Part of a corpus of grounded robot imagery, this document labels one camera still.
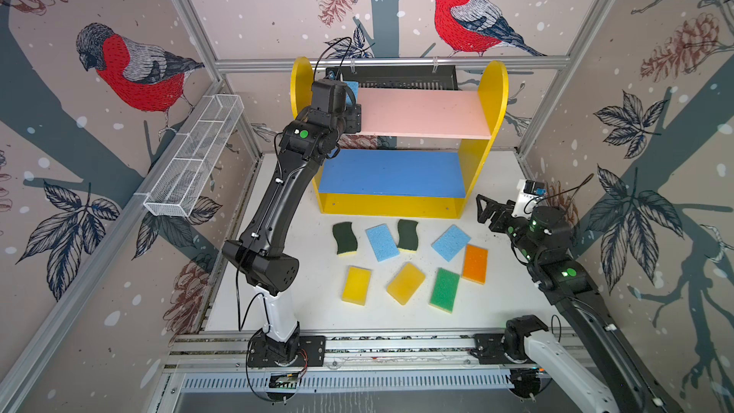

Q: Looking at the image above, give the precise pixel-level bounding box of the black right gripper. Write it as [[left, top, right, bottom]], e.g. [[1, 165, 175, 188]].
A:
[[476, 193, 542, 268]]

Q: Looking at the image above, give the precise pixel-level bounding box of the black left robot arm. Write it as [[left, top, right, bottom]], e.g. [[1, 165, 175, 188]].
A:
[[222, 78, 361, 345]]

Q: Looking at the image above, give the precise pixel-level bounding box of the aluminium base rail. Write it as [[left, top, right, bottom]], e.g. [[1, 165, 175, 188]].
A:
[[162, 328, 521, 373]]

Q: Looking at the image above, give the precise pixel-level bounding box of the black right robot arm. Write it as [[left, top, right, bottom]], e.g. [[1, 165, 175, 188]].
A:
[[477, 195, 680, 412]]

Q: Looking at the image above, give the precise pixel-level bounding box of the yellow shelf unit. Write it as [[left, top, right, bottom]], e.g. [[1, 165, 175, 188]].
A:
[[313, 61, 510, 219]]

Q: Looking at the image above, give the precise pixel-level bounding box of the light blue sponge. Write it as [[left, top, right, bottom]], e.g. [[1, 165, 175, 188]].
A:
[[366, 224, 399, 262], [431, 225, 471, 262], [346, 80, 359, 105]]

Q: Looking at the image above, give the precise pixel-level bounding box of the yellow orange sponge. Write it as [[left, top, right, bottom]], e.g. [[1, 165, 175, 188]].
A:
[[386, 262, 425, 306]]

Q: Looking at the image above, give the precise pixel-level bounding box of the white wire basket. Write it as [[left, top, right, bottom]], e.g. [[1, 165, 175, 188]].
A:
[[143, 94, 244, 218]]

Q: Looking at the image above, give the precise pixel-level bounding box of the black perforated metal tray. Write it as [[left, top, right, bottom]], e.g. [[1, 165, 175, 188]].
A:
[[326, 66, 459, 91]]

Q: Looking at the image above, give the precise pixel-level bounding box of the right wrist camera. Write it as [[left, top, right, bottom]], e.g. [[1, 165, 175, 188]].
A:
[[512, 180, 547, 218]]

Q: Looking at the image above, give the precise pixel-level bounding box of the green yellow scouring sponge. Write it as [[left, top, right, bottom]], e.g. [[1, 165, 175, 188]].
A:
[[332, 222, 359, 256], [397, 219, 419, 252]]

